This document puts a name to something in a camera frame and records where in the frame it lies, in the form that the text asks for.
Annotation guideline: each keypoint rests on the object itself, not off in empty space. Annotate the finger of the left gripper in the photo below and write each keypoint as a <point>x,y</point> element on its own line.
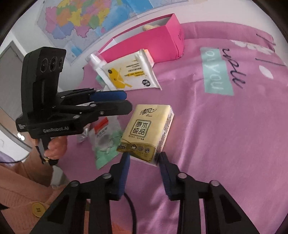
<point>110,108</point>
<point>103,96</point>

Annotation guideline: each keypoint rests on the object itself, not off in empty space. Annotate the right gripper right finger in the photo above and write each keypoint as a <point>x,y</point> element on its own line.
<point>221,212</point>

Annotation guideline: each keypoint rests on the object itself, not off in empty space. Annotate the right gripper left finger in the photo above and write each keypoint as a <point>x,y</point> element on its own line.
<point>66,214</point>

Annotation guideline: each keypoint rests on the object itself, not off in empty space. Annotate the medical tape bag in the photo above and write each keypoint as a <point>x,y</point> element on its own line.
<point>105,137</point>

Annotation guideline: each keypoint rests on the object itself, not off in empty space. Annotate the yellow pocket tissue pack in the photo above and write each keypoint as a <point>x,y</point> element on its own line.
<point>146,132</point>

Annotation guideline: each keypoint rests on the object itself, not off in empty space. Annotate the beige teddy bear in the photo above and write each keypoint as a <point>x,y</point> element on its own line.
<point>149,27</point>

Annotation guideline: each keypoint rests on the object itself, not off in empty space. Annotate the person's pink sleeve forearm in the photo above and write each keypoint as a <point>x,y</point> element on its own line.
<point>23,185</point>

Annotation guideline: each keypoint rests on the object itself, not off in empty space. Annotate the person's left hand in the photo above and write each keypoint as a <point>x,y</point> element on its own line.
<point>55,150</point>

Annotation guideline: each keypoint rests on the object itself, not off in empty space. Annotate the pastel tissue pack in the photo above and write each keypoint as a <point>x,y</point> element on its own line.
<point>101,81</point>

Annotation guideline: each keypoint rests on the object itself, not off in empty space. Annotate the white pump bottle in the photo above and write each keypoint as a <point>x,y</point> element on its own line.
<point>96,60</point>

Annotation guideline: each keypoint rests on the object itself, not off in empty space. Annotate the yellow wet wipes pack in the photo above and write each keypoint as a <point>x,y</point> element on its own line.
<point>130,72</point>

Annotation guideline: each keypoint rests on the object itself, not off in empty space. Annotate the grey wooden door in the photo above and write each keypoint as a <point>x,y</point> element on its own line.
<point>10,85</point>

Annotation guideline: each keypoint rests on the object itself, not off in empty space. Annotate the pink cardboard box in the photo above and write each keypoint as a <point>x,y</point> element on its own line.
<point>164,43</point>

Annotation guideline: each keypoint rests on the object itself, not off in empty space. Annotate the pink printed bedsheet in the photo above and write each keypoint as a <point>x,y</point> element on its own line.
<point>229,96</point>

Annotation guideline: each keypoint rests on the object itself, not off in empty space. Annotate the colourful wall map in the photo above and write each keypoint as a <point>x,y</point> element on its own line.
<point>74,25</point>

